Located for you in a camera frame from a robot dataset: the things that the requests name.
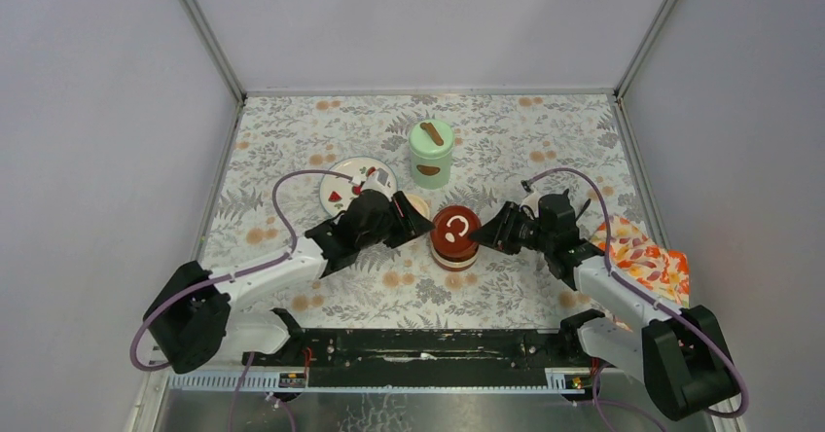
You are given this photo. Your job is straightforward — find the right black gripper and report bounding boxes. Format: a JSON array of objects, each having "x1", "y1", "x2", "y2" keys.
[{"x1": 467, "y1": 201, "x2": 554, "y2": 256}]

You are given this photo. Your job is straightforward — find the cream round lid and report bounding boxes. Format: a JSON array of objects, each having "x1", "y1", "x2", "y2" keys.
[{"x1": 406, "y1": 194, "x2": 431, "y2": 219}]

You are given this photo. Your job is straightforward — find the red round lid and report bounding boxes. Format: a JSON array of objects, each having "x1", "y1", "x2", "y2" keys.
[{"x1": 430, "y1": 205, "x2": 482, "y2": 258}]

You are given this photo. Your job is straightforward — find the steel bowl red band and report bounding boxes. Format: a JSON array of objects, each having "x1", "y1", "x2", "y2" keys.
[{"x1": 430, "y1": 247, "x2": 478, "y2": 272}]

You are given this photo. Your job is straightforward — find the green cylindrical container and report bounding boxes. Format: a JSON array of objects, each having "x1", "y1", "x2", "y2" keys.
[{"x1": 410, "y1": 143, "x2": 453, "y2": 190}]

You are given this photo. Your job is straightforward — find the white plate with food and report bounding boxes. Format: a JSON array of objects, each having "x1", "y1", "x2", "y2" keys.
[{"x1": 319, "y1": 156, "x2": 397, "y2": 216}]

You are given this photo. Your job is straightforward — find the green lid with handle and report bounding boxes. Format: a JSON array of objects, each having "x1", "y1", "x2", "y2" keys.
[{"x1": 408, "y1": 119, "x2": 455, "y2": 160}]

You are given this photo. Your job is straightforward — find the black tongs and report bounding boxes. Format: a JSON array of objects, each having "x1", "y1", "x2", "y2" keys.
[{"x1": 575, "y1": 198, "x2": 592, "y2": 221}]

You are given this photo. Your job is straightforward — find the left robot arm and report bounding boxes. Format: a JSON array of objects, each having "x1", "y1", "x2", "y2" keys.
[{"x1": 134, "y1": 190, "x2": 435, "y2": 374}]

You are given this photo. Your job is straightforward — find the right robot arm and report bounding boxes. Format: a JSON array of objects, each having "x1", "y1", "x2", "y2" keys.
[{"x1": 469, "y1": 194, "x2": 749, "y2": 421}]

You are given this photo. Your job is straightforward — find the floral table mat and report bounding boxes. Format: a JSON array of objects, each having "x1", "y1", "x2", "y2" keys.
[{"x1": 200, "y1": 94, "x2": 646, "y2": 329}]

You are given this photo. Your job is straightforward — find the orange floral cloth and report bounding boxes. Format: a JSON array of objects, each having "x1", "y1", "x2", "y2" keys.
[{"x1": 609, "y1": 215, "x2": 690, "y2": 307}]

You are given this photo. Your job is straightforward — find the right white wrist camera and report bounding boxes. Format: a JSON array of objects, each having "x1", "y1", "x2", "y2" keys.
[{"x1": 520, "y1": 191, "x2": 542, "y2": 219}]

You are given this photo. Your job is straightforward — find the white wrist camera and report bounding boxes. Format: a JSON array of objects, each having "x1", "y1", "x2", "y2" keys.
[
  {"x1": 520, "y1": 191, "x2": 542, "y2": 219},
  {"x1": 351, "y1": 167, "x2": 396, "y2": 198}
]

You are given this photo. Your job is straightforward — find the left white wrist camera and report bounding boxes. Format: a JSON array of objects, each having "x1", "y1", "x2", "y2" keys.
[{"x1": 351, "y1": 167, "x2": 396, "y2": 198}]

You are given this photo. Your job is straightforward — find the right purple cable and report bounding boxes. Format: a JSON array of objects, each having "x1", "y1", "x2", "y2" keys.
[{"x1": 521, "y1": 166, "x2": 751, "y2": 420}]

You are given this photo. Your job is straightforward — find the purple cable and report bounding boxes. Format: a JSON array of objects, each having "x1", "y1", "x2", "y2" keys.
[
  {"x1": 521, "y1": 166, "x2": 751, "y2": 420},
  {"x1": 128, "y1": 169, "x2": 362, "y2": 432}
]

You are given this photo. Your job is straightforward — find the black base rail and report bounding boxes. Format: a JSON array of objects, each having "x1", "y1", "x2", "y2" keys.
[{"x1": 243, "y1": 329, "x2": 592, "y2": 386}]

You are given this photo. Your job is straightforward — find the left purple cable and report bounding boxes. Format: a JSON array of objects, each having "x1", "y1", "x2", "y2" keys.
[{"x1": 128, "y1": 169, "x2": 362, "y2": 432}]

